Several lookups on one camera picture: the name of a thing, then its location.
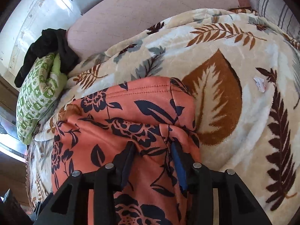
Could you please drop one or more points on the small paper scrap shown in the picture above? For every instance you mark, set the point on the small paper scrap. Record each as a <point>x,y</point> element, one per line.
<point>260,84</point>

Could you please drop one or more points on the green white checkered pillow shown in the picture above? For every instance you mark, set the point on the green white checkered pillow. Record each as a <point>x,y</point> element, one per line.
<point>41,88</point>

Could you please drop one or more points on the pink bolster pillow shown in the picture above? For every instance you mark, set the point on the pink bolster pillow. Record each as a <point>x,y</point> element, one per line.
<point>112,21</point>

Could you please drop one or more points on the black garment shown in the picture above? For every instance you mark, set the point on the black garment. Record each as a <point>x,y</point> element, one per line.
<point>50,41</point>

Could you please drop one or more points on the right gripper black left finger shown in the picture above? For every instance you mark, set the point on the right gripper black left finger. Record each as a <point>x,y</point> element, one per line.
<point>70,203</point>

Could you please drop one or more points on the brown door stained glass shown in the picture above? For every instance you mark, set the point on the brown door stained glass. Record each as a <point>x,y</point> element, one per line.
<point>13,151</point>

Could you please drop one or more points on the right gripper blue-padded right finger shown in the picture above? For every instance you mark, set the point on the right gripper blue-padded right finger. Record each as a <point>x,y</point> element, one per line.
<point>236,203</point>

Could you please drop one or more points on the orange floral garment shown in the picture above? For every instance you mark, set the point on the orange floral garment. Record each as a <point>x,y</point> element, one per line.
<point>152,113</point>

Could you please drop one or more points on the striped pillow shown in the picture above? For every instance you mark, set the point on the striped pillow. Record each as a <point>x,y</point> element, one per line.
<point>279,13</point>

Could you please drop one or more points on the cream leaf-pattern blanket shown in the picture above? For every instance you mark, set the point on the cream leaf-pattern blanket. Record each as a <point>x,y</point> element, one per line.
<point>215,54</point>

